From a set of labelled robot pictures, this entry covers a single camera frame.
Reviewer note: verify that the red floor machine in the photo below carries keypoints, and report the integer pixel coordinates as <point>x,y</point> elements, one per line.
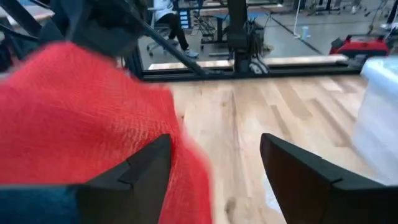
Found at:
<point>360,46</point>

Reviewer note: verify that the black diagonal frame strut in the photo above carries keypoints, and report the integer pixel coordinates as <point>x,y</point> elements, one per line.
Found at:
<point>174,49</point>

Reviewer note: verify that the black rig column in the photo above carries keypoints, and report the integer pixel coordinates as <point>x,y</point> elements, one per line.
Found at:
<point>238,31</point>

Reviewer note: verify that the black table edge frame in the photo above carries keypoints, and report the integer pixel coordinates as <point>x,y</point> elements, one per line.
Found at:
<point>295,73</point>

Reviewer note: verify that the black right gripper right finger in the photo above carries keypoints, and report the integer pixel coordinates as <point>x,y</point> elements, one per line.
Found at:
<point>311,193</point>

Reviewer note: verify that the person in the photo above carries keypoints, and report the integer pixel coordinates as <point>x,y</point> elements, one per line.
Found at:
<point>175,25</point>

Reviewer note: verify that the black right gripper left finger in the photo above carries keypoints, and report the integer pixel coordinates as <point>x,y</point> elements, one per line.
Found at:
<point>140,193</point>

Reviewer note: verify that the clear plastic storage bin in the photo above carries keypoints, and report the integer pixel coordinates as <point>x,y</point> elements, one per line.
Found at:
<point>379,109</point>

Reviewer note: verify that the red elastic bandage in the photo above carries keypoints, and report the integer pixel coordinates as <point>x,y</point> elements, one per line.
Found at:
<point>77,118</point>

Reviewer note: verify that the office chair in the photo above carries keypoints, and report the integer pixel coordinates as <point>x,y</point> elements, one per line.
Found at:
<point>160,31</point>

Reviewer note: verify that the white bottle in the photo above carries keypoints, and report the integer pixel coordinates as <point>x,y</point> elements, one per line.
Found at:
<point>305,32</point>

